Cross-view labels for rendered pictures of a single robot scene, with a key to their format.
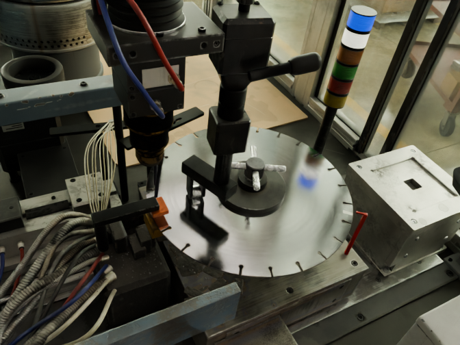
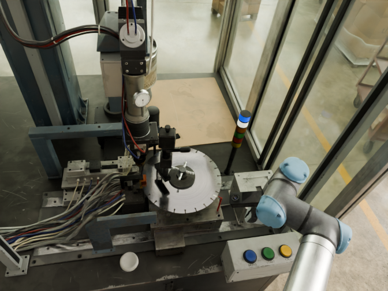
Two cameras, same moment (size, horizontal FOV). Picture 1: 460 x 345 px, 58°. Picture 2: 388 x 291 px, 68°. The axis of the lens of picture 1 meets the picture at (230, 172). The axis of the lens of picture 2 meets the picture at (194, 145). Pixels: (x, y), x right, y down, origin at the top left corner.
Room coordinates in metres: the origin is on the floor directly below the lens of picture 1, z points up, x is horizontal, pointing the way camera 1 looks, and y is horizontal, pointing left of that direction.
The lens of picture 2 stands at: (-0.19, -0.26, 1.92)
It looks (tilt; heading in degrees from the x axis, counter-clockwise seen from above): 48 degrees down; 16
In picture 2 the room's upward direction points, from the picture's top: 9 degrees clockwise
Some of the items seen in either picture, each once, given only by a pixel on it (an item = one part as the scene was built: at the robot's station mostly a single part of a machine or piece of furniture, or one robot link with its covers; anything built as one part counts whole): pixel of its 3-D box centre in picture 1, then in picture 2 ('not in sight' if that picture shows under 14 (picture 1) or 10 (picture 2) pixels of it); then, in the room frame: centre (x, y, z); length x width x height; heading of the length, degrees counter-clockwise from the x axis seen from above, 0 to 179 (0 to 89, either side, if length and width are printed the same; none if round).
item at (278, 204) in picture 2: not in sight; (282, 206); (0.27, -0.38, 1.29); 0.11 x 0.11 x 0.08; 80
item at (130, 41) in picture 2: not in sight; (132, 48); (0.50, 0.18, 1.45); 0.35 x 0.07 x 0.28; 33
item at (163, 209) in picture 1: (131, 224); (133, 182); (0.37, 0.13, 0.95); 0.10 x 0.03 x 0.07; 123
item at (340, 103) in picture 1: (335, 96); (236, 142); (0.74, -0.19, 0.98); 0.05 x 0.04 x 0.03; 33
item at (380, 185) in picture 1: (398, 209); (254, 197); (0.60, -0.35, 0.82); 0.18 x 0.18 x 0.15; 33
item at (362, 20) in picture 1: (361, 18); (245, 116); (0.74, -0.19, 1.14); 0.05 x 0.04 x 0.03; 33
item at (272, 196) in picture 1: (251, 182); (182, 175); (0.47, -0.04, 0.96); 0.11 x 0.11 x 0.03
